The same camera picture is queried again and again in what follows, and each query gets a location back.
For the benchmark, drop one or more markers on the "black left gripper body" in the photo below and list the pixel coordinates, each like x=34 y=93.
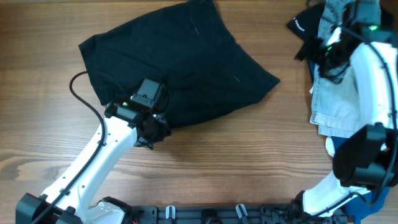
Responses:
x=161 y=128

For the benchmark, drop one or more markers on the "light blue denim jeans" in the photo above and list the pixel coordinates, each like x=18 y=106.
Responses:
x=335 y=107

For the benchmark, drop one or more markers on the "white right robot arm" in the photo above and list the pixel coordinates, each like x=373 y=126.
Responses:
x=367 y=161

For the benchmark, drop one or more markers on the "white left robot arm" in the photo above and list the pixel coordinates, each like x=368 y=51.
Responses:
x=135 y=121

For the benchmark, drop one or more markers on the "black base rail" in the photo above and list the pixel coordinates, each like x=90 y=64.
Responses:
x=238 y=214

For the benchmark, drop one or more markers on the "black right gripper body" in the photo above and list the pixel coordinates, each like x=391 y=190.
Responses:
x=330 y=61

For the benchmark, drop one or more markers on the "black shorts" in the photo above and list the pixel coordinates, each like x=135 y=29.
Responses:
x=189 y=49

